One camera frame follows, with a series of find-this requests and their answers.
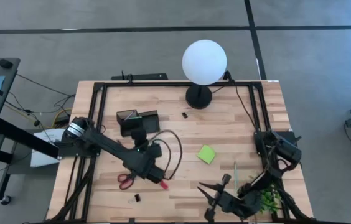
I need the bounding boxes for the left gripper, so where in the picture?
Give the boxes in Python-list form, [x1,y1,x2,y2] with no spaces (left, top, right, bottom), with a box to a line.
[130,128,167,185]

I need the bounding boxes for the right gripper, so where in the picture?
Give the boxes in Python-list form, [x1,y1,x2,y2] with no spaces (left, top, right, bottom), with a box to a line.
[197,174,250,222]

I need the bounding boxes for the red handled scissors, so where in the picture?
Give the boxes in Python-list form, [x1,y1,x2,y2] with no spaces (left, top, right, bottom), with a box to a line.
[116,173,136,190]

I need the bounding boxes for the green sticky note pad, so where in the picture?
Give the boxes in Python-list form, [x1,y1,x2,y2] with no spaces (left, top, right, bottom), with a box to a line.
[197,144,217,165]

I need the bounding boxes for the black mesh desk organizer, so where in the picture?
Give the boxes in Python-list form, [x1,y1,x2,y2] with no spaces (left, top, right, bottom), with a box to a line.
[115,108,161,138]

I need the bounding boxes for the green artificial plant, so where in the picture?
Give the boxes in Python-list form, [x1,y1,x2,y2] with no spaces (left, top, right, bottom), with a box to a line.
[256,183,283,214]

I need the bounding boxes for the black power strip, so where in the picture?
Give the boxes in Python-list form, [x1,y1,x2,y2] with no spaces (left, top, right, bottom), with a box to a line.
[111,73,169,81]

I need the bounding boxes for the white cardboard box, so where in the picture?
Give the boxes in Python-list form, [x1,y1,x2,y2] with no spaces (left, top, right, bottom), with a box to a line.
[30,128,67,169]

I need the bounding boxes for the white globe table lamp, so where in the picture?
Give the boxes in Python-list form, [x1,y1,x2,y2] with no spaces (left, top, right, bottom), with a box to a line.
[181,39,228,110]

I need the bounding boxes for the dark grey side desk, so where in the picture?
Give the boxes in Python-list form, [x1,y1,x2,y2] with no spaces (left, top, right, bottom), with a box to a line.
[0,57,61,208]

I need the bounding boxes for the black computer mouse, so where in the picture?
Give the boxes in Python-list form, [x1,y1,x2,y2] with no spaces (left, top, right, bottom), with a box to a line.
[0,58,14,70]

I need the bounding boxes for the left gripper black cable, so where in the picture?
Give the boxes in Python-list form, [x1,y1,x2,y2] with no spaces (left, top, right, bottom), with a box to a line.
[149,129,183,181]

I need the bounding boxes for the black aluminium table frame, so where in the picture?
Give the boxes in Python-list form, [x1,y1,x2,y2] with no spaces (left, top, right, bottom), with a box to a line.
[46,79,315,224]

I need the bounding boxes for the yellow floor cable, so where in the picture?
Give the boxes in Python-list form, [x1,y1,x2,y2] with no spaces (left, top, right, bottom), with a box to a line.
[50,108,73,128]

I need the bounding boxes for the black floor cable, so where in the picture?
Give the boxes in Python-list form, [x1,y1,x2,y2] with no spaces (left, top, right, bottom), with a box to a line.
[6,73,77,125]

